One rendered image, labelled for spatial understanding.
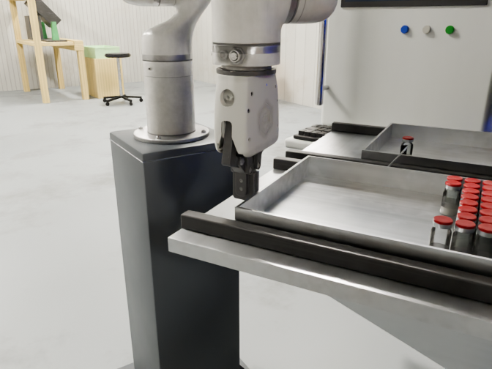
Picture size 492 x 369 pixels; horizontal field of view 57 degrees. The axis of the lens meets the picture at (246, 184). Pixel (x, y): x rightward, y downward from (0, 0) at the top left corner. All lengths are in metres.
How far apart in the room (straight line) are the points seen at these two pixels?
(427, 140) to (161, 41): 0.63
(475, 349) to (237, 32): 0.45
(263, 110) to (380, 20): 0.92
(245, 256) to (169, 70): 0.65
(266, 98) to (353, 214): 0.20
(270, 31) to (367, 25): 0.93
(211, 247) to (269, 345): 1.26
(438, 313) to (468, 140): 0.65
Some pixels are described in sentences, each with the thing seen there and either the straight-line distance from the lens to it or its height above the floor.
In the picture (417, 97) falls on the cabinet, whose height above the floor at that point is 0.92.
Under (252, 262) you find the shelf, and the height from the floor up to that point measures 0.88.
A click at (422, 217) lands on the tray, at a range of 0.66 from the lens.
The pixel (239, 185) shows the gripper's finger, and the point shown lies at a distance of 0.61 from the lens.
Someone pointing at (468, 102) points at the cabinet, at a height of 0.92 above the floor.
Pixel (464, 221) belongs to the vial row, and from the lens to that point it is 0.55.
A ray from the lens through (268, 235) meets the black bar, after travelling 0.53.
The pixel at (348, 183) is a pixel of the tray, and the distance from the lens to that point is 0.76.
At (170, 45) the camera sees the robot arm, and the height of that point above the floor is 1.08.
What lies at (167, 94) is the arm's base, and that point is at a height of 0.97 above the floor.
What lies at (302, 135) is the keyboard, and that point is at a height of 0.82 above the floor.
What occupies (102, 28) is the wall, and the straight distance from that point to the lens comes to 9.11.
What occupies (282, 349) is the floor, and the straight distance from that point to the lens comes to 1.77.
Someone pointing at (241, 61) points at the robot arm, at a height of 1.09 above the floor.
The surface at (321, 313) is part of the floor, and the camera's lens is 1.96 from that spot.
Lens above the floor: 1.13
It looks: 20 degrees down
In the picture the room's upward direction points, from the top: straight up
